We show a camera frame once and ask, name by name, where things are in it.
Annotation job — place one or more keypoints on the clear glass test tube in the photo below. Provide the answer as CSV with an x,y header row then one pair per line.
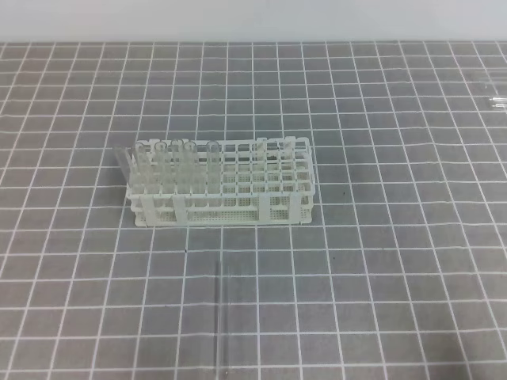
x,y
222,303

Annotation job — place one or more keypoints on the white plastic test tube rack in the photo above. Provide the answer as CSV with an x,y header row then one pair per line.
x,y
262,181

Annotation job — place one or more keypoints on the clear test tube in rack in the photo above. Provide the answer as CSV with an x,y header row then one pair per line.
x,y
164,166
194,175
177,151
213,165
144,166

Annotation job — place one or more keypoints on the leaning clear test tube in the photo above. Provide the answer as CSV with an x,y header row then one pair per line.
x,y
123,158

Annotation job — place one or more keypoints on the clear tube at table edge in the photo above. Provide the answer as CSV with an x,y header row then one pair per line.
x,y
493,79
497,102

